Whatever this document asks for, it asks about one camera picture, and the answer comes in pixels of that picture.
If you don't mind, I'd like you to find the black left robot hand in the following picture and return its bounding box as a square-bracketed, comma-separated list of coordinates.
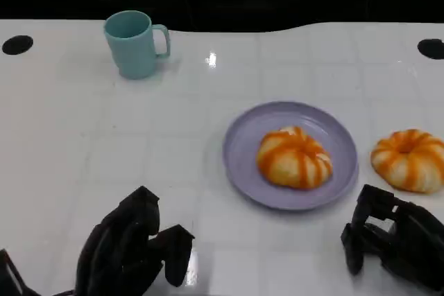
[74, 186, 196, 296]

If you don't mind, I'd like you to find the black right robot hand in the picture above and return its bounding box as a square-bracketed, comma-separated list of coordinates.
[340, 184, 444, 292]

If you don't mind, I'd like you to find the orange and white bread roll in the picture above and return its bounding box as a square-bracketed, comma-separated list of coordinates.
[370, 129, 444, 194]
[256, 125, 334, 191]

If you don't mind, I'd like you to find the lilac plate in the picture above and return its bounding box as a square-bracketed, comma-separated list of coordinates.
[222, 101, 359, 212]

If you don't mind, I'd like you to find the pale green mug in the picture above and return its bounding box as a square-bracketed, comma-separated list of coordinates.
[103, 10, 171, 80]

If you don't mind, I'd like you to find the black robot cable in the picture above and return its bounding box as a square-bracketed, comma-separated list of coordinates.
[0, 248, 76, 296]

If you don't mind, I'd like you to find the black table cable hole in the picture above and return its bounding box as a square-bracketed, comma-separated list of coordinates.
[417, 38, 444, 60]
[1, 35, 34, 55]

